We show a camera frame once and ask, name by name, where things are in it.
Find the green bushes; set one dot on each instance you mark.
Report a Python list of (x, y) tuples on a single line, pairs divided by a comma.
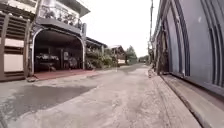
[(100, 60)]

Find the house with brown roof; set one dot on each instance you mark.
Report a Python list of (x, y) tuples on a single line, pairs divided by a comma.
[(118, 50)]

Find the green tree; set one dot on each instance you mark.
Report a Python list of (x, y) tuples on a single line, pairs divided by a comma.
[(131, 55)]

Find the house with dark roof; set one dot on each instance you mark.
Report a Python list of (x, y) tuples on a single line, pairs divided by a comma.
[(95, 42)]

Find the grey concrete road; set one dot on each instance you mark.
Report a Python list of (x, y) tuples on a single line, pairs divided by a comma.
[(110, 103)]

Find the red tiled driveway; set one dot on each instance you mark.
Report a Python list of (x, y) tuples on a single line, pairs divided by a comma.
[(60, 74)]

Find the utility pole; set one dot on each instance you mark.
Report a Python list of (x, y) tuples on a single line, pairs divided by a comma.
[(151, 20)]

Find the house with arched carport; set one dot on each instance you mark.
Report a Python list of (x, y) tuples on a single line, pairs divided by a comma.
[(60, 23)]

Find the grey building with dark stripes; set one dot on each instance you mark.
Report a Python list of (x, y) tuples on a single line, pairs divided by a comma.
[(196, 33)]

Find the building with brown slatted front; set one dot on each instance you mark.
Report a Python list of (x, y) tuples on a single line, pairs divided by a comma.
[(15, 30)]

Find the raised concrete kerb strip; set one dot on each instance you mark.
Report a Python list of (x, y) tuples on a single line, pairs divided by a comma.
[(206, 107)]

